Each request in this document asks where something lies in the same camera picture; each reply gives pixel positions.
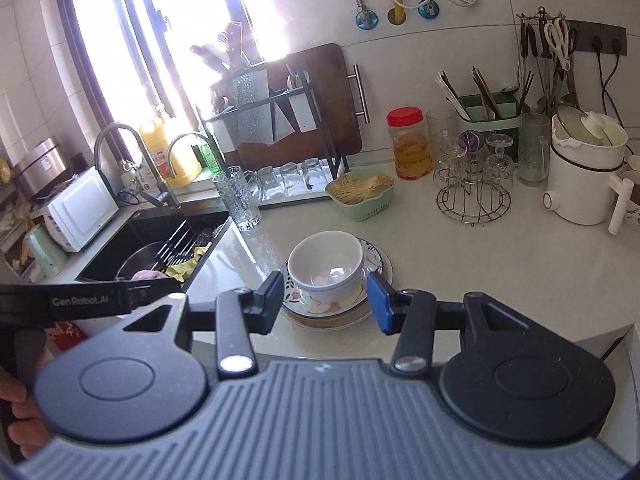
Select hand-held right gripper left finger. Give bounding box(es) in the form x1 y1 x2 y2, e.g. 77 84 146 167
121 270 286 380

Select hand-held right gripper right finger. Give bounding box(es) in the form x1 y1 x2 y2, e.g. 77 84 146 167
366 269 539 377

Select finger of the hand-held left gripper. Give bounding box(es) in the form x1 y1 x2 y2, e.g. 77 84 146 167
131 279 185 311

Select translucent plastic bowl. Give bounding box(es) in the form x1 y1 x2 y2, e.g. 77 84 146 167
287 230 365 306

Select white rose print plate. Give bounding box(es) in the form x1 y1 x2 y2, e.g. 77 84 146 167
281 270 395 325

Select floral deer print plate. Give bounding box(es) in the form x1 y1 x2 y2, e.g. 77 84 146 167
281 237 392 317

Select white leaf print plate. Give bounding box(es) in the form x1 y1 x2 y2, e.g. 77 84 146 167
287 280 396 330

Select white ceramic bowl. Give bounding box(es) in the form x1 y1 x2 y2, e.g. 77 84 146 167
292 235 361 284

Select person's left hand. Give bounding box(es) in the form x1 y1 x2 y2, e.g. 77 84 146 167
0 365 49 462

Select pink cloth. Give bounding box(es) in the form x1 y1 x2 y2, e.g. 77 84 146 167
130 268 172 284

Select yellow cloth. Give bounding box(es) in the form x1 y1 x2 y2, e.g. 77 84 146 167
164 245 214 279

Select steel pot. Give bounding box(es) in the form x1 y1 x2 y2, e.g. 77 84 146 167
117 242 167 281

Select pale green container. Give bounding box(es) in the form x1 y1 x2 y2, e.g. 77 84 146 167
24 224 69 282

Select black sink drain rack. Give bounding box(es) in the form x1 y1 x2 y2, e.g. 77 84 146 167
154 222 227 272

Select black sink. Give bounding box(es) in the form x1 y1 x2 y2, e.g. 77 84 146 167
75 207 234 292

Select green plastic basket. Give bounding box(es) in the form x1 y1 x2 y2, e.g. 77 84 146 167
324 169 396 224

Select white microwave oven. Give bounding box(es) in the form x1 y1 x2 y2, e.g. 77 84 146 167
42 167 120 254

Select textured glass mug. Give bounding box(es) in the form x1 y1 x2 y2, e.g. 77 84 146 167
212 165 262 234

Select tall steel faucet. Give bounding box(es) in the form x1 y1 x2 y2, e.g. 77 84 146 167
93 122 182 212

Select clear drinking glass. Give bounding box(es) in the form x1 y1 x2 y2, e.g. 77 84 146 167
254 165 277 202
301 158 324 193
278 162 302 197

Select dried noodles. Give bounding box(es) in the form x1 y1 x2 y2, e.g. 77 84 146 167
332 174 394 206

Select small white bottle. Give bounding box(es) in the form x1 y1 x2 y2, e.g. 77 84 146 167
119 158 144 192

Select yellow plastic jug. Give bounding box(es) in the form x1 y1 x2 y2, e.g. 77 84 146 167
138 114 202 189

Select silver rice cooker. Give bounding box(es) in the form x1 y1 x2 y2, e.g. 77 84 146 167
12 137 71 197

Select small steel faucet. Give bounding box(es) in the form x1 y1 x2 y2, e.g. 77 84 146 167
167 132 217 182

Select clear stemmed glass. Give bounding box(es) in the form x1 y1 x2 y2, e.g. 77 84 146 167
484 133 516 184
433 137 469 192

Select red lid plastic jar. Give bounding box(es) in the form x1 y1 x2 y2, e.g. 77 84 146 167
385 106 434 181

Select white utensil holder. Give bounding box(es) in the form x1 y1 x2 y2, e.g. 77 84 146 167
207 117 237 154
294 92 322 134

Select black metal dish rack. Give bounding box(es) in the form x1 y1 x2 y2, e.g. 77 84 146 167
202 62 349 202

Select clear glass tumbler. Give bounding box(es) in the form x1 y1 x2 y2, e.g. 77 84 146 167
425 109 457 162

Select purple base stemmed glass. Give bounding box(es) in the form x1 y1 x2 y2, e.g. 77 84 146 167
458 129 486 162

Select textured glass cutting board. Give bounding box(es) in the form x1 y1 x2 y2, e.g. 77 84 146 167
227 67 296 149

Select textured glass pitcher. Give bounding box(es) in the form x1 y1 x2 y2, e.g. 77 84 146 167
517 112 552 187

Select dark wooden cutting board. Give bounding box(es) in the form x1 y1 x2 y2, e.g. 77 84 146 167
234 42 372 162

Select green utensil caddy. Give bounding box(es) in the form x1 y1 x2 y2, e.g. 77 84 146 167
457 92 524 134

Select white electric cooking pot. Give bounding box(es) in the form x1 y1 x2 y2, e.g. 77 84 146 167
542 104 636 236

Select brown chopsticks bundle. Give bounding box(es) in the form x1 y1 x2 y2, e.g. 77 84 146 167
472 65 504 120

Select kitchen knives set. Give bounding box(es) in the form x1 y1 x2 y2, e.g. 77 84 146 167
189 22 252 74

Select window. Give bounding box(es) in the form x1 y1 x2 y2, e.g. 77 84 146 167
52 0 297 162

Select floral ceramic mug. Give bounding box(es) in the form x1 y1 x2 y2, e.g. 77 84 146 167
620 154 640 227

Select hanging kitchen utensils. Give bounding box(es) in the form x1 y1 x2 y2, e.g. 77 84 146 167
517 7 582 112

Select wire glass rack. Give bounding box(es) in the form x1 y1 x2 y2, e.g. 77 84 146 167
436 159 514 224

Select white handled scissors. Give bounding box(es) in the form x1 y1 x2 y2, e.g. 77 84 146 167
544 18 574 72

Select black power cable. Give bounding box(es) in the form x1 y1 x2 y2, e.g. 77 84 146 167
594 50 624 117

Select black wall power strip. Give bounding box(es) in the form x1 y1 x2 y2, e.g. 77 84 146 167
567 19 627 56

